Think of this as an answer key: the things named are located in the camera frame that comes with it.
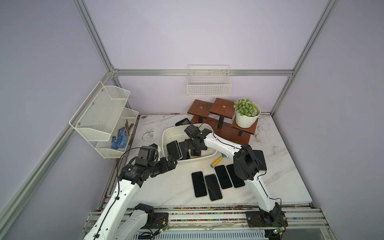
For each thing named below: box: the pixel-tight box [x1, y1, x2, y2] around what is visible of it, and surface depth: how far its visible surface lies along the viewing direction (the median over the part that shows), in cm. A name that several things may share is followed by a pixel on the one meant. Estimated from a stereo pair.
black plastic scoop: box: [175, 117, 191, 127], surface depth 117 cm
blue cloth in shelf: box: [111, 127, 129, 150], surface depth 90 cm
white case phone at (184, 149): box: [178, 139, 191, 160], surface depth 97 cm
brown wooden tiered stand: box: [187, 97, 259, 145], surface depth 104 cm
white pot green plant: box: [233, 98, 261, 129], surface depth 85 cm
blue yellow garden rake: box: [210, 152, 229, 168], surface depth 95 cm
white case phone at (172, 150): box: [166, 141, 181, 161], surface depth 101 cm
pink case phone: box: [205, 174, 223, 201], surface depth 87 cm
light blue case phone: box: [214, 165, 233, 190], surface depth 88 cm
